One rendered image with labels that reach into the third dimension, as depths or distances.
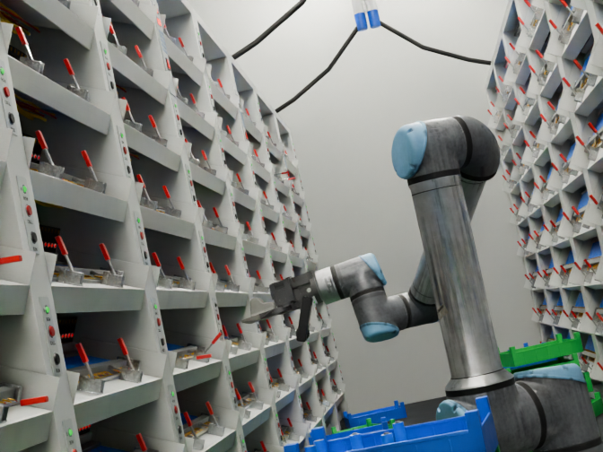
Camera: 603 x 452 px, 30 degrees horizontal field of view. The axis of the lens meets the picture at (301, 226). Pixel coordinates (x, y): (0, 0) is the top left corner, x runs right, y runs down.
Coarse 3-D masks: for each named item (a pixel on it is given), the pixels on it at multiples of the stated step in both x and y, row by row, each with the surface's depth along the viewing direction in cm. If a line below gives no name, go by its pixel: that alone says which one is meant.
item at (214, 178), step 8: (192, 160) 337; (192, 168) 327; (200, 168) 338; (208, 168) 381; (216, 168) 381; (224, 168) 380; (192, 176) 329; (200, 176) 340; (208, 176) 351; (216, 176) 380; (224, 176) 380; (208, 184) 353; (216, 184) 366; (224, 184) 379; (216, 192) 370
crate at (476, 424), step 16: (480, 400) 182; (464, 416) 184; (480, 416) 182; (320, 432) 188; (416, 432) 186; (432, 432) 185; (448, 432) 184; (464, 432) 164; (480, 432) 164; (288, 448) 171; (336, 448) 189; (368, 448) 168; (384, 448) 167; (400, 448) 167; (416, 448) 166; (432, 448) 165; (448, 448) 165; (464, 448) 164; (480, 448) 164
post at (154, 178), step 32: (128, 32) 315; (160, 64) 313; (128, 96) 314; (160, 128) 312; (160, 192) 311; (160, 256) 310; (192, 256) 309; (192, 320) 308; (224, 352) 312; (224, 384) 305
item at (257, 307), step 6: (252, 300) 287; (258, 300) 287; (252, 306) 287; (258, 306) 287; (264, 306) 287; (270, 306) 287; (252, 312) 287; (258, 312) 287; (246, 318) 287; (252, 318) 286; (258, 318) 286; (264, 318) 287
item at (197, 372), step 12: (168, 336) 308; (180, 336) 307; (192, 336) 307; (204, 348) 305; (216, 348) 306; (216, 360) 303; (180, 372) 254; (192, 372) 268; (204, 372) 283; (216, 372) 301; (180, 384) 256; (192, 384) 270
